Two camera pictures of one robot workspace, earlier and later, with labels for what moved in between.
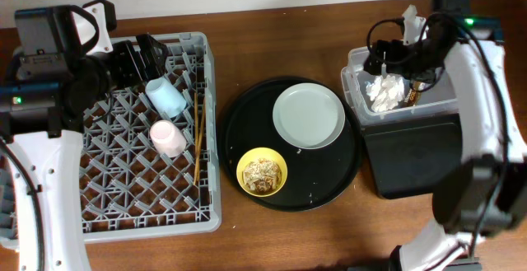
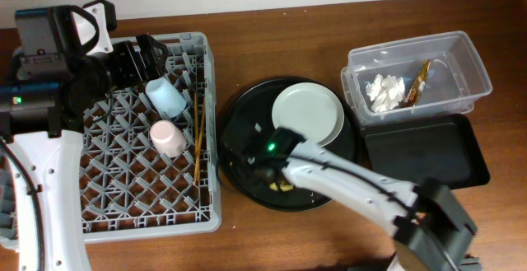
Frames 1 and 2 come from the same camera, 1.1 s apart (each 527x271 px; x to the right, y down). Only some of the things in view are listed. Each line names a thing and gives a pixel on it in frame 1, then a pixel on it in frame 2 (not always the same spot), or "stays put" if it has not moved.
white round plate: [309, 115] stays put
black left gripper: [137, 58] stays put
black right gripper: [381, 57] to [250, 156]
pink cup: [166, 138] stays put
